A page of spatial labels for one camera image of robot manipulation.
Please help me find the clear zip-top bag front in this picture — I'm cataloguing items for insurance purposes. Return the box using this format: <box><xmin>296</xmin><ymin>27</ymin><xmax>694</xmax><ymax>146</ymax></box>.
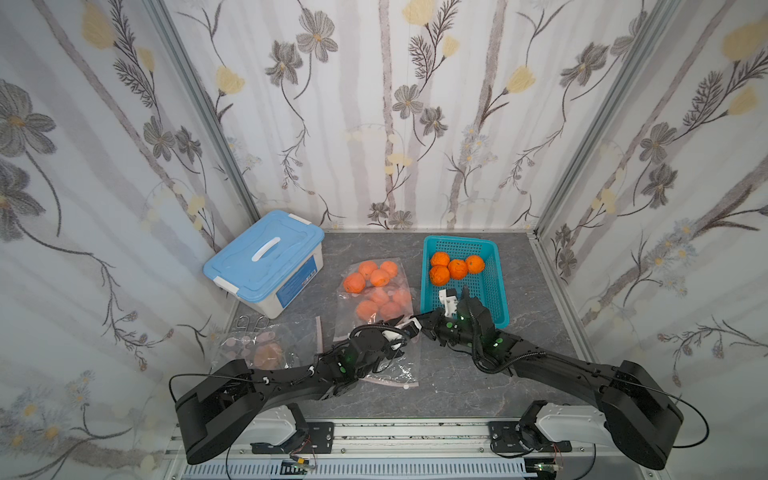
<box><xmin>211</xmin><ymin>314</ymin><xmax>323</xmax><ymax>370</ymax></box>

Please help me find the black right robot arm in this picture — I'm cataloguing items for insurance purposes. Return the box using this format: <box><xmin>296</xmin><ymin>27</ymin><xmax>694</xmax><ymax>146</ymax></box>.
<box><xmin>404</xmin><ymin>292</ymin><xmax>684</xmax><ymax>470</ymax></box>

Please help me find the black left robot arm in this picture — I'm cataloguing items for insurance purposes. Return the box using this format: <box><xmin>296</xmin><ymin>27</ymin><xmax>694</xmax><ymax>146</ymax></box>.
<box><xmin>174</xmin><ymin>317</ymin><xmax>421</xmax><ymax>465</ymax></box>

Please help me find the blue lid storage box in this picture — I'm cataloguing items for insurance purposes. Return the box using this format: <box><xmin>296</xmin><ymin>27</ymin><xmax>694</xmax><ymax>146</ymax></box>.
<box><xmin>203</xmin><ymin>210</ymin><xmax>325</xmax><ymax>319</ymax></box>

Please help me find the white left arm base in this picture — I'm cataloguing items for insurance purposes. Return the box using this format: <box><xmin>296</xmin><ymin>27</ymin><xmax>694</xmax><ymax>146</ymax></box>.
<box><xmin>238</xmin><ymin>403</ymin><xmax>335</xmax><ymax>455</ymax></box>

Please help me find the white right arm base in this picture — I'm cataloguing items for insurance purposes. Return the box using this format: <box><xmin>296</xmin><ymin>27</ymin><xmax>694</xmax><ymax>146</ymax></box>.
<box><xmin>488</xmin><ymin>400</ymin><xmax>619</xmax><ymax>454</ymax></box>

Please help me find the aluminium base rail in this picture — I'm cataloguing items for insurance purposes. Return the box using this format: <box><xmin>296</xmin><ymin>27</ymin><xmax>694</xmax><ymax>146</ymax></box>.
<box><xmin>156</xmin><ymin>419</ymin><xmax>666</xmax><ymax>479</ymax></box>

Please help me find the clear zip-top bag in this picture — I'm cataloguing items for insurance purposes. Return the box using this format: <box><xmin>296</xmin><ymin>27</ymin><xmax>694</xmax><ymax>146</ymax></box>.
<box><xmin>211</xmin><ymin>314</ymin><xmax>323</xmax><ymax>370</ymax></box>
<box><xmin>334</xmin><ymin>257</ymin><xmax>421</xmax><ymax>389</ymax></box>

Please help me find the teal plastic basket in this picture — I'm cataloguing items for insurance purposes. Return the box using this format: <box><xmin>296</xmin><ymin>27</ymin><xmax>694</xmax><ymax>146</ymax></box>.
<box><xmin>420</xmin><ymin>235</ymin><xmax>510</xmax><ymax>329</ymax></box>

